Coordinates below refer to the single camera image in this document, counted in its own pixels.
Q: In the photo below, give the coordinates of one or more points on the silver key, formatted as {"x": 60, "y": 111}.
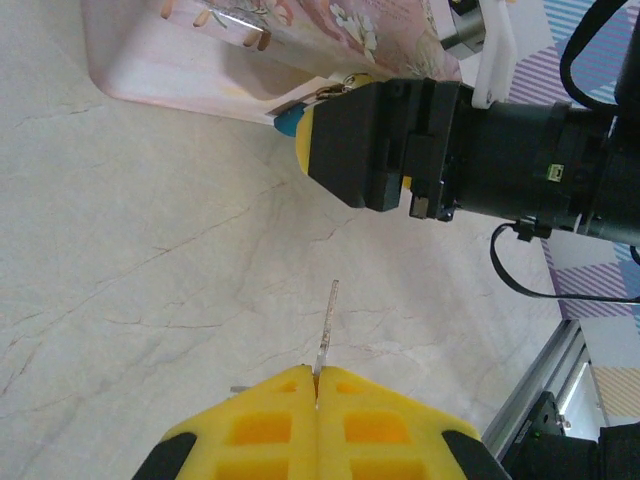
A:
{"x": 327, "y": 320}

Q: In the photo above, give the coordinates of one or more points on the pink floral box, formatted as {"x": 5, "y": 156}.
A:
{"x": 210, "y": 65}

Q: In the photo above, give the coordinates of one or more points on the aluminium cross rails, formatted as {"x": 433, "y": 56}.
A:
{"x": 535, "y": 380}

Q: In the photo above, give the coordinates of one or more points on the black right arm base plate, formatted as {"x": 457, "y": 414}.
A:
{"x": 540, "y": 440}

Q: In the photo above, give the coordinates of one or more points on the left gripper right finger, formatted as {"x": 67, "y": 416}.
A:
{"x": 380, "y": 430}

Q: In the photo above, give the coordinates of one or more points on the gold box hasp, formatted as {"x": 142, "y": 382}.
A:
{"x": 332, "y": 91}

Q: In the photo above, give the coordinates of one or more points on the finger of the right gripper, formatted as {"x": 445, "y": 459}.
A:
{"x": 350, "y": 145}
{"x": 385, "y": 192}

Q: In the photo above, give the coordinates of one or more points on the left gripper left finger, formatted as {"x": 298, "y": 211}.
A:
{"x": 260, "y": 430}

